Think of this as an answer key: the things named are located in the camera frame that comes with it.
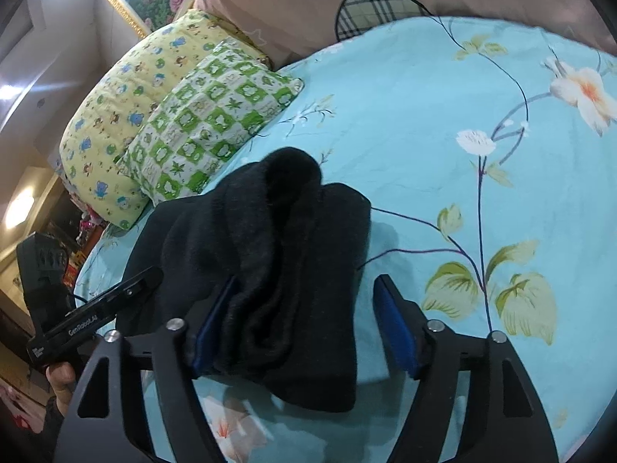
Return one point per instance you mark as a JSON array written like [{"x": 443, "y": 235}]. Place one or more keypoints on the person's left hand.
[{"x": 61, "y": 378}]

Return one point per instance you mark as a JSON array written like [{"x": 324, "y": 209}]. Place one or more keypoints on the black pants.
[{"x": 291, "y": 248}]

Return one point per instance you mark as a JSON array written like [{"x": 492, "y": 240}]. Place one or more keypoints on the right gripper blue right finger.
[{"x": 401, "y": 324}]

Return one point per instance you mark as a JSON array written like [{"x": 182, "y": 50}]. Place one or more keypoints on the yellow cartoon print pillow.
[{"x": 119, "y": 105}]

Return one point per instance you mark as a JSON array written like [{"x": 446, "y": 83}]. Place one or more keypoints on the green checkered pillow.
[{"x": 206, "y": 119}]

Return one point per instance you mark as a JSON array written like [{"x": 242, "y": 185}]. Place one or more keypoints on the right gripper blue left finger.
[{"x": 207, "y": 334}]

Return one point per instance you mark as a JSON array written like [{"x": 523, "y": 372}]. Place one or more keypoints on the left forearm in black sleeve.
[{"x": 20, "y": 445}]

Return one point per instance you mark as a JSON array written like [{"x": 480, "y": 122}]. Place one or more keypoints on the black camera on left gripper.
[{"x": 43, "y": 262}]

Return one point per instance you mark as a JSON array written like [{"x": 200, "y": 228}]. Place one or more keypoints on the light blue floral bedsheet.
[{"x": 488, "y": 152}]

